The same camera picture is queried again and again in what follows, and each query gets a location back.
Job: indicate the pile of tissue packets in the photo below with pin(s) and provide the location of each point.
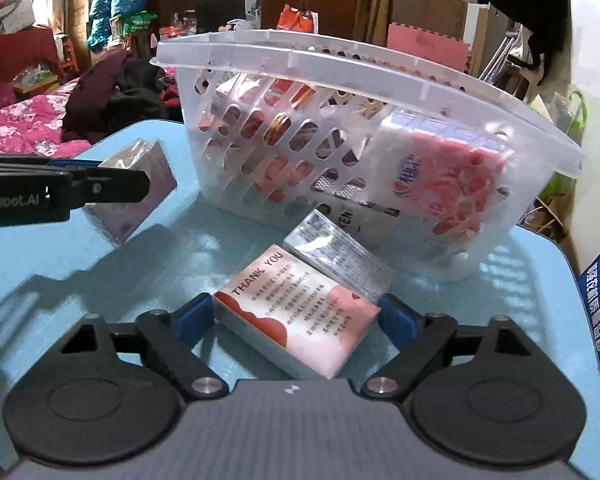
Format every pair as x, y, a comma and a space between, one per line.
280, 130

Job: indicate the red cloth covered cabinet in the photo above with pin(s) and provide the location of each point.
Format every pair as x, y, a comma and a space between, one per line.
15, 55

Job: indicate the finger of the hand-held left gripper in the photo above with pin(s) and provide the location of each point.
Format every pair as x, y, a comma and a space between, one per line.
115, 185
75, 163

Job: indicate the purple tissue packet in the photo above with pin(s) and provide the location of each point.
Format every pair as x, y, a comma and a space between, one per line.
150, 210

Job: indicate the pink white tissue packet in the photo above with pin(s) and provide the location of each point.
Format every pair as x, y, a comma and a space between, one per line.
290, 320

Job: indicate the green mesh bag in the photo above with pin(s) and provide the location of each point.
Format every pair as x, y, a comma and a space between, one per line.
140, 22

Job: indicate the green plastic bag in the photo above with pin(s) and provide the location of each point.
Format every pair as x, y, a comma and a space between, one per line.
567, 115

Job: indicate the black hanging garment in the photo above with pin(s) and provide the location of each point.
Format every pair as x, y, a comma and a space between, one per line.
530, 5

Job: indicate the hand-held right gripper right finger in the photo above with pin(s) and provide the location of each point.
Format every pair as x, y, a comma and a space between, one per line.
399, 321

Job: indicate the cardboard box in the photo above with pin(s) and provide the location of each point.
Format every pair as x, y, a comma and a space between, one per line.
79, 20

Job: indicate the pink floral tissue packet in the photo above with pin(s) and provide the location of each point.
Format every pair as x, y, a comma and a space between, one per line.
440, 180

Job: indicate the pink foam mat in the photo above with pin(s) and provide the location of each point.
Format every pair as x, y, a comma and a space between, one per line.
425, 47

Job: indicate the dark clothes pile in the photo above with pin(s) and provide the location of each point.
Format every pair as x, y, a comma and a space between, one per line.
115, 95

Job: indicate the clear silver tissue packet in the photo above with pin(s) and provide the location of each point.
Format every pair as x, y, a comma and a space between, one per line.
345, 255

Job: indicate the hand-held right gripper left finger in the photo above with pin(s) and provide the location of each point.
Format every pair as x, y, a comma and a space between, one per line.
196, 317

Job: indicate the stack of blue bags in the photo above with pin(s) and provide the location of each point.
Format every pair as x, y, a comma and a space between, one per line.
112, 15

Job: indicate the black monitor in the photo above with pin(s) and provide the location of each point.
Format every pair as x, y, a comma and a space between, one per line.
220, 12

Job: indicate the metal folding frame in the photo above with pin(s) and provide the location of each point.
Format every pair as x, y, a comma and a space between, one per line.
500, 55

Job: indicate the clear plastic basket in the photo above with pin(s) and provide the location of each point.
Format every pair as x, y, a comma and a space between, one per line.
330, 70

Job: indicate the orange plastic bag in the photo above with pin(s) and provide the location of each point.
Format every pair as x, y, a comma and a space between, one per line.
297, 20

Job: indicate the red plastic stool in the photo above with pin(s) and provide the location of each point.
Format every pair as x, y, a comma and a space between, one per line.
66, 52

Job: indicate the pink floral blanket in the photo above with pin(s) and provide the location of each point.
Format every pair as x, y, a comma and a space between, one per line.
25, 125

